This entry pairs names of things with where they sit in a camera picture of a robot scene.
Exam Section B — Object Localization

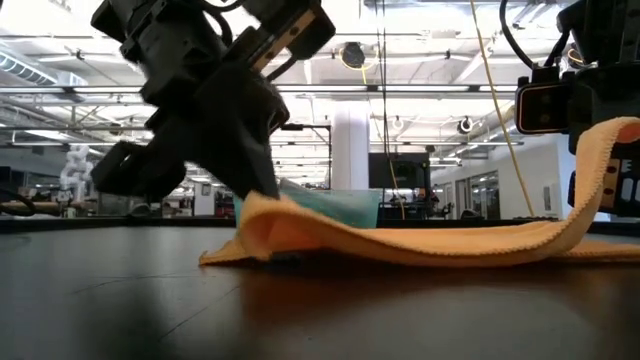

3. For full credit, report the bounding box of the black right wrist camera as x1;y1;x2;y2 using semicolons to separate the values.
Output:
514;66;575;136

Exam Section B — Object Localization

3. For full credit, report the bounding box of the orange microfiber towel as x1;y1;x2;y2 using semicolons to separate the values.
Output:
198;115;640;269

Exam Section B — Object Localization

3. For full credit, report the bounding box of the black ceiling cable reel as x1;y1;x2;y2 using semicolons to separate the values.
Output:
339;41;367;70

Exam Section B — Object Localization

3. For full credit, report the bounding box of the teal plastic bin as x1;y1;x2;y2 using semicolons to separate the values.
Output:
232;179;383;231

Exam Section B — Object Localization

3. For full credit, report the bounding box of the yellow extension cord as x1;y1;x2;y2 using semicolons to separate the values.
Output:
468;0;535;218

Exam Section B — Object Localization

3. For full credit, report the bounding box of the black monitor screen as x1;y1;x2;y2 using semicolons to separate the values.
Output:
368;151;432;190

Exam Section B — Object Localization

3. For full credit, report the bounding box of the white building pillar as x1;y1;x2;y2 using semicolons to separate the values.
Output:
330;102;372;192

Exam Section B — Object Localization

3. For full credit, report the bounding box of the thin yellow hanging cord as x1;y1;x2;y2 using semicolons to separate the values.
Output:
380;29;406;220

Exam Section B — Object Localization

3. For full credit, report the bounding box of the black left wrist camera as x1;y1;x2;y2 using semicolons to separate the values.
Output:
238;0;338;82

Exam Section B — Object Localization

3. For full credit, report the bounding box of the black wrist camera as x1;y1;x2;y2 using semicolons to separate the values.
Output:
238;0;338;82
514;66;575;136

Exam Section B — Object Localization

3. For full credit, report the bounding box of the black table frame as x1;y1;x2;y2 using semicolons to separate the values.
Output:
0;214;640;238

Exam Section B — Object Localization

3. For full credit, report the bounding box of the white robot figure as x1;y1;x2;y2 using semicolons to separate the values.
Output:
58;144;96;204

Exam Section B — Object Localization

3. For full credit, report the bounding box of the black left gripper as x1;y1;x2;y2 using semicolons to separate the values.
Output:
89;27;291;202

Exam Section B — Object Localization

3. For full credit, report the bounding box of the black metal rig frame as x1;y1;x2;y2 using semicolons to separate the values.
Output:
277;122;334;191

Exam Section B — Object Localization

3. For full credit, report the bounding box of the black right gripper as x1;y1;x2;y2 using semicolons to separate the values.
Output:
566;62;640;220

